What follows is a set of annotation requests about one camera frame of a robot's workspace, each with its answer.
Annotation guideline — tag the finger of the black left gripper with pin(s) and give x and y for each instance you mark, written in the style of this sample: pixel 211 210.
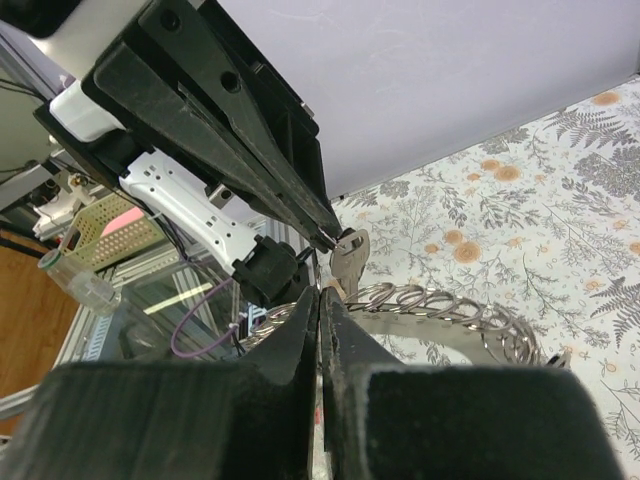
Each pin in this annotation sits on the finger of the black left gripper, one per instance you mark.
pixel 273 153
pixel 131 87

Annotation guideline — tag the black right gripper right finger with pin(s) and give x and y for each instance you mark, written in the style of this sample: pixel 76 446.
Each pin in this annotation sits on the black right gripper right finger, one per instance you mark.
pixel 388 420

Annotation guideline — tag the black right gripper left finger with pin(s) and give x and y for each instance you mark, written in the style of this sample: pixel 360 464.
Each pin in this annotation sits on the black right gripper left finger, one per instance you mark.
pixel 252 418

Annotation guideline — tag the large metal keyring disc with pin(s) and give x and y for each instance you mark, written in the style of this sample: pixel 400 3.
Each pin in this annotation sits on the large metal keyring disc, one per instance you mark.
pixel 419 324

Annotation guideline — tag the key with black white tag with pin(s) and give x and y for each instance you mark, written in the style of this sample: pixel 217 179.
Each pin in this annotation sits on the key with black white tag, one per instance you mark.
pixel 349 258

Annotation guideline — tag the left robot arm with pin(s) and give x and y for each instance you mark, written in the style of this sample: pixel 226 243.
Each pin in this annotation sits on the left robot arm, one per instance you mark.
pixel 268 271

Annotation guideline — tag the clear glass bottle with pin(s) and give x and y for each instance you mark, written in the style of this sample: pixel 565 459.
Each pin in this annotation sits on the clear glass bottle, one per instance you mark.
pixel 81 283

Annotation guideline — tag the perforated beige box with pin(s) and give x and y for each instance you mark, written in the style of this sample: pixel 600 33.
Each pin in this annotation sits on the perforated beige box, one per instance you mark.
pixel 109 231

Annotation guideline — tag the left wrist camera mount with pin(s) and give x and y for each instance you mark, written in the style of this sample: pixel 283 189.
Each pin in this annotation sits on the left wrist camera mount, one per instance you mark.
pixel 73 34

